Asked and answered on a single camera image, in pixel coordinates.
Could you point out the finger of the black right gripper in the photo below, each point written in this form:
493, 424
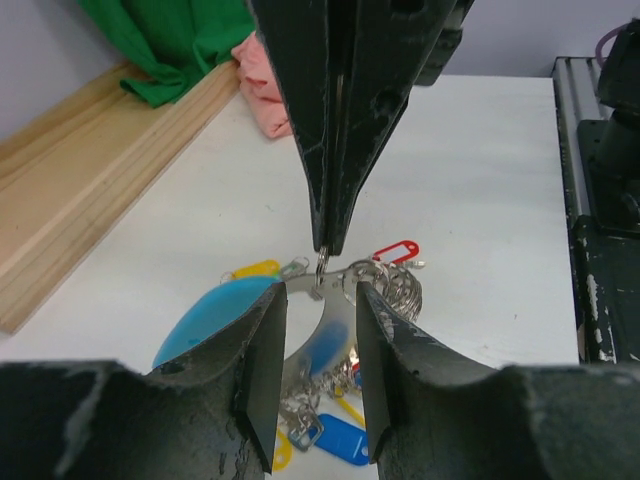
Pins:
379, 50
307, 44

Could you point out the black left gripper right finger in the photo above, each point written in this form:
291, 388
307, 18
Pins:
433, 413

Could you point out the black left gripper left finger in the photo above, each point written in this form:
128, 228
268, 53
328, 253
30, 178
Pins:
210, 413

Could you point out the metal keyring organizer blue handle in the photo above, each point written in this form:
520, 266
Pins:
325, 368

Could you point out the key with red tag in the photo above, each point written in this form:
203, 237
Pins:
403, 254

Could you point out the pink cloth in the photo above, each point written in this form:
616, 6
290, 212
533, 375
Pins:
259, 87

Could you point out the blue key tag on organizer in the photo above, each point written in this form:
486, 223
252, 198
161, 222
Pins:
340, 439

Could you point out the green shirt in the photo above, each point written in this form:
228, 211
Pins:
176, 43

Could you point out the key with yellow tag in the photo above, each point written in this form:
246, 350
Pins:
269, 268

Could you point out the key with green tag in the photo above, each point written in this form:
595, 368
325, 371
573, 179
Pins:
294, 268

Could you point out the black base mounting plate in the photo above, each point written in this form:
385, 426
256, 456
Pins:
606, 284

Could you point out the wooden rack frame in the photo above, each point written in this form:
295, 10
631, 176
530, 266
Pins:
70, 174

